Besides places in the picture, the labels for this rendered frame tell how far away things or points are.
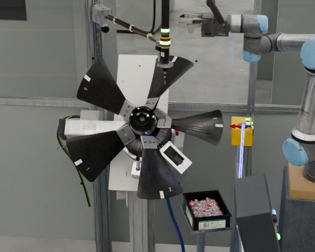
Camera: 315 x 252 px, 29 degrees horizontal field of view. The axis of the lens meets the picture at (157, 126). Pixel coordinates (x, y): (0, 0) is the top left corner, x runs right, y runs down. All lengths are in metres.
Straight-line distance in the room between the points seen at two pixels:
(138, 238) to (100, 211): 0.58
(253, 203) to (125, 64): 1.30
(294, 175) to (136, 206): 0.83
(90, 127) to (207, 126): 0.56
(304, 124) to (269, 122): 1.10
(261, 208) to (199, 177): 1.68
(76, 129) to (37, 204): 1.12
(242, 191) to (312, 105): 0.48
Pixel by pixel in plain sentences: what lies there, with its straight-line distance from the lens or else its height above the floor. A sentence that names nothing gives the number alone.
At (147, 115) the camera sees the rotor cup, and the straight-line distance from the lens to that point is 2.67.
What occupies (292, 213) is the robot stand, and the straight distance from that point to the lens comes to 2.58.
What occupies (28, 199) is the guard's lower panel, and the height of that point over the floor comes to 0.33.
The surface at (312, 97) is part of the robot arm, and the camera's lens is 2.35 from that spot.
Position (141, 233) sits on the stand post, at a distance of 3.11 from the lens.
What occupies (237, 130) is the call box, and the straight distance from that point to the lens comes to 2.96.
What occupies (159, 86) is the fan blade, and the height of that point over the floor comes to 1.32.
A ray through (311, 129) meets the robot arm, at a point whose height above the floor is 1.31.
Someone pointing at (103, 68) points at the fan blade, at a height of 1.40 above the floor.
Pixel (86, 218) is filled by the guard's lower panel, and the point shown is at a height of 0.21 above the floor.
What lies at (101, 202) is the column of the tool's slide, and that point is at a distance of 3.61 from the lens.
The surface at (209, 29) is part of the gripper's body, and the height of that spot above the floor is 1.62.
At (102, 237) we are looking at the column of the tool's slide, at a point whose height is 0.17.
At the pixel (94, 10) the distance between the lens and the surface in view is 3.12.
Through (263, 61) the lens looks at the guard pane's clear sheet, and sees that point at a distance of 3.37.
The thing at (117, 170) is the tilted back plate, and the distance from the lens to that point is 2.91.
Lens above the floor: 2.27
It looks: 24 degrees down
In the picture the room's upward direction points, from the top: straight up
